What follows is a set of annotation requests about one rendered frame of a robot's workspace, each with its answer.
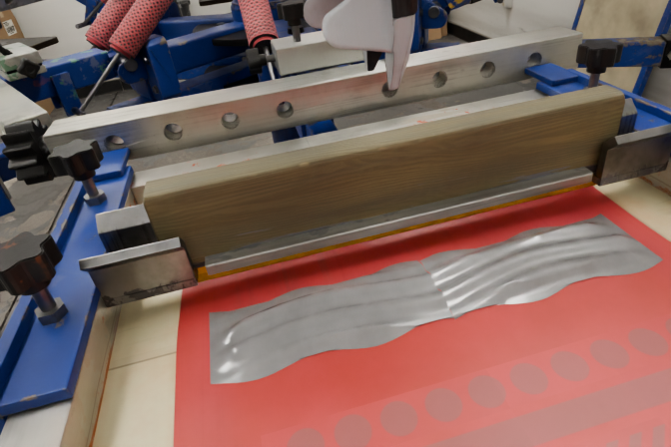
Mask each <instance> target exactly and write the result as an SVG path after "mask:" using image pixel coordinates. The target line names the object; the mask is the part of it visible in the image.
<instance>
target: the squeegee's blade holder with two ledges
mask: <svg viewBox="0 0 671 447"><path fill-rule="evenodd" d="M592 177H593V172H591V171H590V170H588V169H587V168H585V167H581V168H577V169H573V170H568V171H564V172H560V173H556V174H552V175H547V176H543V177H539V178H535V179H531V180H526V181H522V182H518V183H514V184H510V185H505V186H501V187H497V188H493V189H489V190H485V191H480V192H476V193H472V194H468V195H464V196H459V197H455V198H451V199H447V200H443V201H438V202H434V203H430V204H426V205H422V206H417V207H413V208H409V209H405V210H401V211H396V212H392V213H388V214H384V215H380V216H375V217H371V218H367V219H363V220H359V221H355V222H350V223H343V224H339V225H335V226H330V227H326V228H322V229H318V230H314V231H309V232H305V233H301V234H297V235H293V236H288V237H284V238H280V239H276V240H272V241H267V242H263V243H259V244H255V245H251V246H246V247H242V248H238V249H234V250H230V251H226V252H221V253H217V254H213V255H209V256H205V267H206V270H207V273H208V275H212V274H216V273H220V272H225V271H229V270H233V269H237V268H241V267H245V266H249V265H253V264H257V263H261V262H265V261H270V260H274V259H278V258H282V257H286V256H290V255H294V254H298V253H302V252H306V251H310V250H314V249H319V248H323V247H327V246H331V245H335V244H339V243H343V242H347V241H351V240H355V239H359V238H364V237H368V236H372V235H376V234H380V233H384V232H388V231H392V230H396V229H400V228H404V227H409V226H413V225H417V224H424V223H428V222H432V221H436V220H440V219H444V218H448V217H452V216H457V215H461V214H465V213H469V212H473V211H477V210H481V209H485V208H489V207H493V206H497V205H502V204H506V203H510V202H514V201H518V200H522V199H526V198H530V197H534V196H538V195H542V194H547V193H551V192H555V191H559V190H563V189H567V188H571V187H575V186H579V185H583V184H587V183H590V182H592Z"/></svg>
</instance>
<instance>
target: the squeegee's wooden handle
mask: <svg viewBox="0 0 671 447"><path fill-rule="evenodd" d="M624 105H625V97H624V94H623V93H622V92H621V91H620V90H618V89H615V88H613V87H610V86H608V85H602V86H597V87H593V88H588V89H583V90H578V91H574V92H569V93H564V94H559V95H555V96H550V97H545V98H541V99H536V100H531V101H526V102H522V103H517V104H512V105H507V106H503V107H498V108H493V109H488V110H484V111H479V112H474V113H470V114H465V115H460V116H455V117H451V118H446V119H441V120H436V121H432V122H427V123H422V124H417V125H413V126H408V127H403V128H399V129H394V130H389V131H384V132H380V133H375V134H370V135H365V136H361V137H356V138H351V139H347V140H342V141H337V142H332V143H328V144H323V145H318V146H313V147H309V148H304V149H299V150H294V151H290V152H285V153H280V154H276V155H271V156H266V157H261V158H257V159H252V160H247V161H242V162H238V163H233V164H228V165H224V166H219V167H214V168H209V169H205V170H200V171H195V172H190V173H186V174H181V175H176V176H171V177H167V178H162V179H157V180H153V181H148V182H146V184H145V188H144V193H143V204H144V208H145V210H146V213H147V215H148V218H149V220H150V223H151V225H152V228H153V230H154V233H155V235H156V238H157V240H158V241H162V240H166V239H170V238H175V237H179V238H181V239H182V240H183V241H184V242H185V244H186V247H187V250H188V253H189V256H190V258H191V261H192V264H193V267H194V268H199V267H203V266H205V256H209V255H213V254H217V253H221V252H226V251H230V250H234V249H238V248H242V247H246V246H251V245H255V244H259V243H263V242H267V241H272V240H276V239H280V238H284V237H288V236H293V235H297V234H301V233H305V232H309V231H314V230H318V229H322V228H326V227H330V226H335V225H339V224H346V223H350V222H355V221H359V220H363V219H367V218H371V217H375V216H380V215H384V214H388V213H392V212H396V211H401V210H405V209H409V208H413V207H417V206H422V205H426V204H430V203H434V202H438V201H443V200H447V199H451V198H455V197H459V196H464V195H468V194H472V193H476V192H480V191H485V190H489V189H493V188H497V187H501V186H505V185H510V184H514V183H518V182H522V181H526V180H531V179H535V178H539V177H543V176H547V175H552V174H556V173H560V172H564V171H568V170H573V169H577V168H581V167H585V168H587V169H588V170H590V171H591V172H593V173H595V172H596V170H597V166H598V161H599V156H600V152H601V147H602V144H603V143H604V142H606V141H608V140H610V139H612V138H613V137H616V136H618V131H619V127H620V123H621V118H622V114H623V110H624Z"/></svg>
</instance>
